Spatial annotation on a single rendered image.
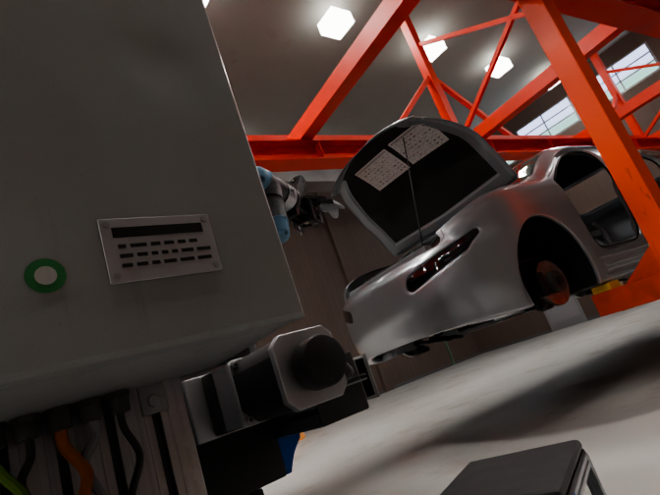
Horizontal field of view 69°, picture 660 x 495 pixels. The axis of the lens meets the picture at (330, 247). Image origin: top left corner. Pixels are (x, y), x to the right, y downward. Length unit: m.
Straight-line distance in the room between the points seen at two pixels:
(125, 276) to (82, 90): 0.16
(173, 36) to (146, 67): 0.05
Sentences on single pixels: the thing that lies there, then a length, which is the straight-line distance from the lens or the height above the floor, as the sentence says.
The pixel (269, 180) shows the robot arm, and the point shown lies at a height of 1.21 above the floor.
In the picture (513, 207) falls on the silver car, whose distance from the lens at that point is 3.45.
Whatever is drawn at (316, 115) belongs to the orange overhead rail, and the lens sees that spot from 5.06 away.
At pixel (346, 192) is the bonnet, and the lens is 4.59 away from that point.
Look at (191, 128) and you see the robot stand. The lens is 0.46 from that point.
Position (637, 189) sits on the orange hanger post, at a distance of 3.76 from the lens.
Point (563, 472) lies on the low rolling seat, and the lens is 1.36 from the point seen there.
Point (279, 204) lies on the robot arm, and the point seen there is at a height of 1.14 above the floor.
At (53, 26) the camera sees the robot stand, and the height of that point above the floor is 1.04.
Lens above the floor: 0.70
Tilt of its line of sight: 15 degrees up
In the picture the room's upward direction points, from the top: 19 degrees counter-clockwise
